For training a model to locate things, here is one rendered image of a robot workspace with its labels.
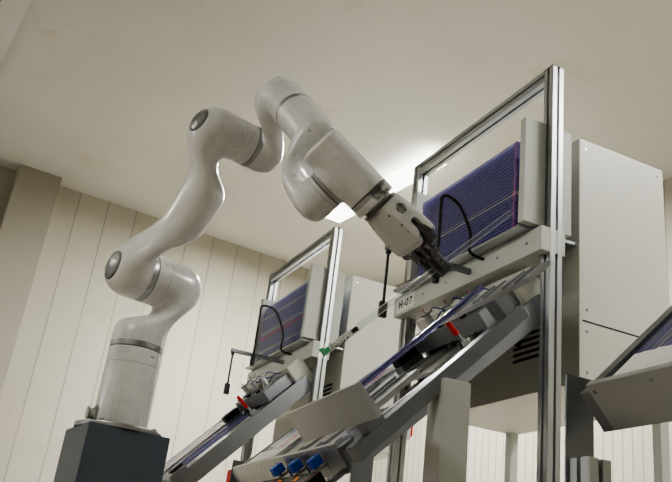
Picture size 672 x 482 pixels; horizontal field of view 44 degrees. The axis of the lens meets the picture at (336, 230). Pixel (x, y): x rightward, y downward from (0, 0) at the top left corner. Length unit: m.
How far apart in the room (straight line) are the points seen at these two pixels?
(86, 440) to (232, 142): 0.70
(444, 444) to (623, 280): 1.01
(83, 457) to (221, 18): 2.88
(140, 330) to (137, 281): 0.11
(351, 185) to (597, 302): 1.03
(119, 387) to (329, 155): 0.73
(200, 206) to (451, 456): 0.79
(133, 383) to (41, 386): 4.26
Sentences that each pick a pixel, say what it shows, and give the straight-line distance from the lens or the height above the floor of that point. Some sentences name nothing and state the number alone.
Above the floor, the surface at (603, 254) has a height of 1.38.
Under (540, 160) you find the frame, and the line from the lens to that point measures 2.36.
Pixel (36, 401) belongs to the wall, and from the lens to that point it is 6.13.
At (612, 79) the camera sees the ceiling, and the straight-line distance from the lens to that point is 4.51.
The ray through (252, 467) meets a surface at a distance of 2.32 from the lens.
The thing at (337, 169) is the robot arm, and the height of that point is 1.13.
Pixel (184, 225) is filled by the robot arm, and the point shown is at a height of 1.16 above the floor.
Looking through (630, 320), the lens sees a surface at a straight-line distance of 2.41.
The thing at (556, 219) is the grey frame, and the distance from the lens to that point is 2.29.
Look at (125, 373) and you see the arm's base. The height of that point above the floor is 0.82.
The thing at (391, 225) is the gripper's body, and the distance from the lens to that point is 1.51.
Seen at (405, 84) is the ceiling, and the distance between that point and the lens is 4.55.
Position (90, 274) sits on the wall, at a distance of 6.38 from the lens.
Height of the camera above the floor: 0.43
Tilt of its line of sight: 24 degrees up
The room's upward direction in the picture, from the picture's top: 7 degrees clockwise
